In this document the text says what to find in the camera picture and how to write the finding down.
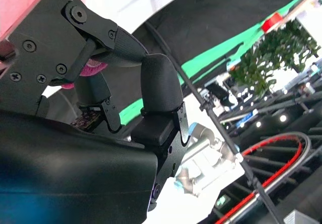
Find green cloth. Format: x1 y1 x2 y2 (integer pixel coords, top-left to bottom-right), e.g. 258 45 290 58
118 0 310 126

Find green leafy plant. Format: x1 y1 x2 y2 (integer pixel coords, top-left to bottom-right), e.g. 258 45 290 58
227 20 321 97

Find red hose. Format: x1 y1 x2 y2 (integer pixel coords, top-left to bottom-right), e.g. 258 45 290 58
215 134 304 224

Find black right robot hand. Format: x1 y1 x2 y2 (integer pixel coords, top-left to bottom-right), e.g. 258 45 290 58
0 0 190 224

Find black cable with ties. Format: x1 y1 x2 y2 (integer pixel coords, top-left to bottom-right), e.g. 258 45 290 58
144 20 285 224

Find black backdrop cloth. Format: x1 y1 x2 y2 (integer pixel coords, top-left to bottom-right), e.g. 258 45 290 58
130 0 310 84

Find pink plush beaver doll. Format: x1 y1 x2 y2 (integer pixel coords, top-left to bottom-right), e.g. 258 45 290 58
0 0 111 90

